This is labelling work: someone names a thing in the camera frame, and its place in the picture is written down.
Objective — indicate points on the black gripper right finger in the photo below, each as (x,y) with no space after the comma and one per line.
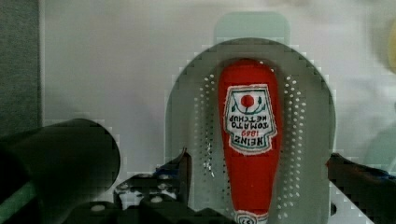
(372,190)

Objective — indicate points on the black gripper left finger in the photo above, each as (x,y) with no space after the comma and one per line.
(162,197)

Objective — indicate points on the red ketchup bottle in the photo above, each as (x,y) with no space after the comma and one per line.
(251,130)

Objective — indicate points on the green oval strainer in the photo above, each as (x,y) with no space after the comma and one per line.
(301,191)

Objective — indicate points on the black pot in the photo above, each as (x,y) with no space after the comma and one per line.
(69,163)

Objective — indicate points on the green spatula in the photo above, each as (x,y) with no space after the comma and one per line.
(17,200)

